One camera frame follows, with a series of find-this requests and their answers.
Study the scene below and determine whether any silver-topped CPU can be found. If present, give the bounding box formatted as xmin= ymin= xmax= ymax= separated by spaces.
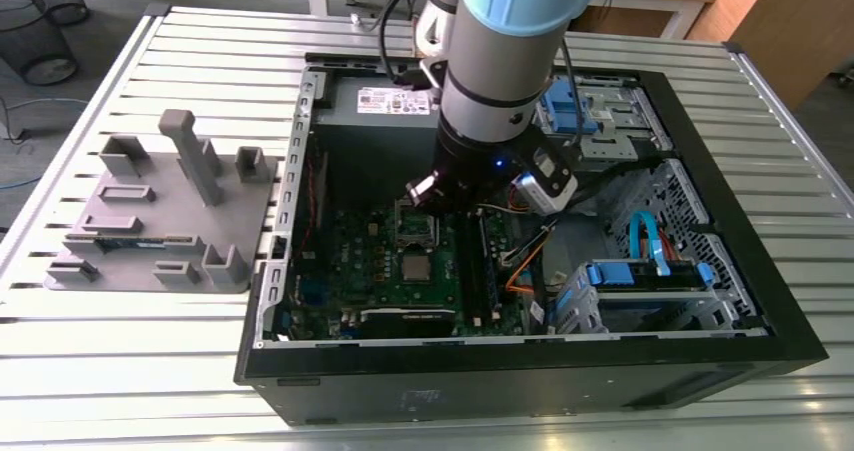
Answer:
xmin=400 ymin=255 xmax=433 ymax=281

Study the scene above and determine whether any CPU socket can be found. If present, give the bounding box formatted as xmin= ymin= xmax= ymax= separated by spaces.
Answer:
xmin=397 ymin=247 xmax=447 ymax=288

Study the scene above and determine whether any grey power supply unit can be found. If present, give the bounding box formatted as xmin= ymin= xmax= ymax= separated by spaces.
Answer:
xmin=311 ymin=76 xmax=447 ymax=210

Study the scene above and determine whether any black RAM slot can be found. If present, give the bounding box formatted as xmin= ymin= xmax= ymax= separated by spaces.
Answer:
xmin=464 ymin=215 xmax=483 ymax=323
xmin=472 ymin=213 xmax=493 ymax=322
xmin=456 ymin=215 xmax=475 ymax=323

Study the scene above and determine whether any blue plastic drive carrier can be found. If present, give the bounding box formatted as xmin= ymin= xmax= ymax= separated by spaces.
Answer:
xmin=549 ymin=81 xmax=588 ymax=113
xmin=543 ymin=111 xmax=599 ymax=135

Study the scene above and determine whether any silver optical drive cage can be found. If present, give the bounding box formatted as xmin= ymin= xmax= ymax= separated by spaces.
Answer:
xmin=532 ymin=74 xmax=674 ymax=188

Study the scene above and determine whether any green Dell motherboard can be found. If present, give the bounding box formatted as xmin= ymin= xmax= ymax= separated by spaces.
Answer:
xmin=284 ymin=205 xmax=532 ymax=341

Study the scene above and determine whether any black disk in blue carrier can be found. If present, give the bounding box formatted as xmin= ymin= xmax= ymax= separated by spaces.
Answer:
xmin=583 ymin=260 xmax=714 ymax=293

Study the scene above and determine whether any blue plastic cage latch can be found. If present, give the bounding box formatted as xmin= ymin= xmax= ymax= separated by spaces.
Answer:
xmin=555 ymin=284 xmax=583 ymax=335

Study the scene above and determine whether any black Nvidia graphics card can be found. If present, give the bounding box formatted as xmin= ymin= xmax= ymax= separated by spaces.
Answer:
xmin=357 ymin=305 xmax=460 ymax=341

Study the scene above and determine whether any silver disk bay cage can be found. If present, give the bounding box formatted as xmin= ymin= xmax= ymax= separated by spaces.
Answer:
xmin=545 ymin=258 xmax=766 ymax=335

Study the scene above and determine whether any black PC case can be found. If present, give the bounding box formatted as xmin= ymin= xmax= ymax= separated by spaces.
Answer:
xmin=231 ymin=52 xmax=830 ymax=427

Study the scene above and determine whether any grey plastic parts rack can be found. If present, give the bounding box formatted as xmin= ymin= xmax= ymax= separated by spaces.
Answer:
xmin=40 ymin=109 xmax=283 ymax=296

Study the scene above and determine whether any RAM stick with gold contacts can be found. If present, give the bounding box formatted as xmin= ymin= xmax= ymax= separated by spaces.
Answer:
xmin=90 ymin=239 xmax=168 ymax=253

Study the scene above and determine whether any wooden cabinet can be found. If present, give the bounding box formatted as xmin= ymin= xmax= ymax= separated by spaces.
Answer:
xmin=726 ymin=0 xmax=854 ymax=115

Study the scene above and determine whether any small black mesh bin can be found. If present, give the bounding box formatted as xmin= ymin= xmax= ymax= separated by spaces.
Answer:
xmin=44 ymin=1 xmax=92 ymax=27

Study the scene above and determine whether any large black mesh bin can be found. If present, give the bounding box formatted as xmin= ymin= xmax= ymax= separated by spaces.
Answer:
xmin=0 ymin=0 xmax=80 ymax=86

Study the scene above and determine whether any black white power cable bundle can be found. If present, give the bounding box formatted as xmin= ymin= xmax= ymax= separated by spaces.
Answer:
xmin=476 ymin=200 xmax=541 ymax=217

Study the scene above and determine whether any silver camera on black mount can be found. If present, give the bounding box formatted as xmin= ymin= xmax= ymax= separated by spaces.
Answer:
xmin=509 ymin=143 xmax=580 ymax=218

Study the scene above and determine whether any metal socket cover frame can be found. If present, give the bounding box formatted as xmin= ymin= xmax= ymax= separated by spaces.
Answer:
xmin=393 ymin=205 xmax=443 ymax=248

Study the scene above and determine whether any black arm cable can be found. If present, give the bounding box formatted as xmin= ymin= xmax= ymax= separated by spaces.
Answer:
xmin=376 ymin=0 xmax=445 ymax=92
xmin=559 ymin=35 xmax=590 ymax=148

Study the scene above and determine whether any thick black cable bundle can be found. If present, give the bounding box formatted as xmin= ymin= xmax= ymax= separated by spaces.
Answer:
xmin=499 ymin=156 xmax=668 ymax=267

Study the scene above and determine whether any orange wire bundle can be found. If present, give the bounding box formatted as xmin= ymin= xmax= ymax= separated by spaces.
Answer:
xmin=503 ymin=263 xmax=555 ymax=300

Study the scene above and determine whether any red black twisted wire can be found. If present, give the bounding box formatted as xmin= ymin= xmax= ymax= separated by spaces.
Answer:
xmin=296 ymin=150 xmax=329 ymax=252

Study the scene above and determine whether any blue data wire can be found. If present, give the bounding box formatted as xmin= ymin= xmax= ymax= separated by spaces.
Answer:
xmin=628 ymin=209 xmax=671 ymax=278

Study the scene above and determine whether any blue floor cable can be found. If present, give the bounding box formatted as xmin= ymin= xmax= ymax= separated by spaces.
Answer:
xmin=0 ymin=173 xmax=42 ymax=192

